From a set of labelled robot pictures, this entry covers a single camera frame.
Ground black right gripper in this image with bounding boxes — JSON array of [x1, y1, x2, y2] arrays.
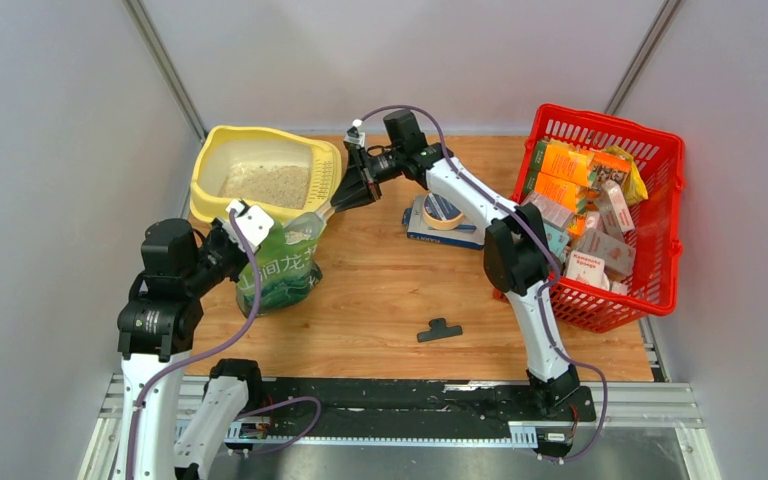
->
[[334, 145, 407, 210]]

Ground green cat litter bag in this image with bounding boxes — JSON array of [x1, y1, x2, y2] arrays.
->
[[256, 212, 325, 316]]

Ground clear plastic scoop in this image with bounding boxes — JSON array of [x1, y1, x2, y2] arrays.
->
[[284, 203, 336, 245]]

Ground black bag clip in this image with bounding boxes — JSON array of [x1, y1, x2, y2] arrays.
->
[[416, 318, 463, 343]]

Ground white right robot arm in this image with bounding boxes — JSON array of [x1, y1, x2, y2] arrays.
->
[[330, 105, 580, 419]]

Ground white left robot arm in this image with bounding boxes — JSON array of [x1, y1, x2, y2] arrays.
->
[[113, 210, 274, 479]]

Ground yellow litter box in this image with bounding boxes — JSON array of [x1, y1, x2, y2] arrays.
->
[[189, 125, 344, 224]]

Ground grey labelled box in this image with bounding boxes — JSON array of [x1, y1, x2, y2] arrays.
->
[[525, 191, 575, 230]]

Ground orange green box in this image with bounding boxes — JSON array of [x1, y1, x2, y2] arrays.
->
[[522, 139, 632, 213]]

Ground pink white box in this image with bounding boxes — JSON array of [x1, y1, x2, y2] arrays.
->
[[598, 180, 635, 233]]

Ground blue white card package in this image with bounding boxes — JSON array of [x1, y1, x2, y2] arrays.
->
[[401, 194, 484, 250]]

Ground teal packet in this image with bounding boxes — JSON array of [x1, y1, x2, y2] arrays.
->
[[544, 223, 570, 263]]

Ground yellow snack bag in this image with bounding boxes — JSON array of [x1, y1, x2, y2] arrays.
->
[[604, 145, 649, 206]]

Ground red plastic basket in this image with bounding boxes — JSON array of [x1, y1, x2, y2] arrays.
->
[[523, 103, 685, 333]]

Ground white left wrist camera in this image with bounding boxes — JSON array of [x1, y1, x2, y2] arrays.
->
[[223, 200, 275, 252]]

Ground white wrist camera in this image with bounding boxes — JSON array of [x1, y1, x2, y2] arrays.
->
[[223, 200, 275, 252], [343, 119, 366, 150]]

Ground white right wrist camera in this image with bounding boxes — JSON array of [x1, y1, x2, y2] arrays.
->
[[343, 119, 366, 150]]

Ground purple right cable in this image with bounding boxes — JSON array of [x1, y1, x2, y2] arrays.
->
[[357, 104, 609, 463]]

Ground purple cable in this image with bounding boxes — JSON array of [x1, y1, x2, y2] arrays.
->
[[357, 104, 609, 463], [122, 208, 323, 480]]

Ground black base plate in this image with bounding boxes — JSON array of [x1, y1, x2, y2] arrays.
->
[[246, 377, 598, 440]]

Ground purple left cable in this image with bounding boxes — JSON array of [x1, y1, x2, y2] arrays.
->
[[122, 208, 323, 480]]

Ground aluminium frame rail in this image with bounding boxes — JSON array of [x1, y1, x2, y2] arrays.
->
[[80, 374, 720, 479]]

